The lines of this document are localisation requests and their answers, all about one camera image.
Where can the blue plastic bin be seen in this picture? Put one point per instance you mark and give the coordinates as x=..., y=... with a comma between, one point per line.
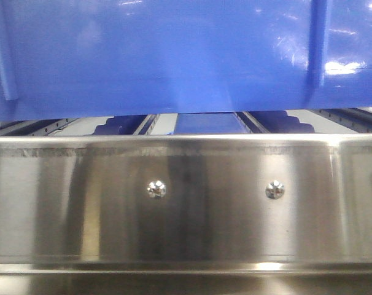
x=62, y=59

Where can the roller conveyor rack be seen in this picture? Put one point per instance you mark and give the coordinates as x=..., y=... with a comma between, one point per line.
x=353, y=120

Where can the left silver screw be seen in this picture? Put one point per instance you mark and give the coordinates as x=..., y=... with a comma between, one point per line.
x=156, y=189

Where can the silver screw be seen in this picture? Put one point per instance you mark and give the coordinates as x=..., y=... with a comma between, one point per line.
x=156, y=189
x=275, y=190

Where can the stainless steel end plate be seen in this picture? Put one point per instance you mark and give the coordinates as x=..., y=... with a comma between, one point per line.
x=76, y=218

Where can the right silver screw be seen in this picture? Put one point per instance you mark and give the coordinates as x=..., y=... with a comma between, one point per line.
x=275, y=190

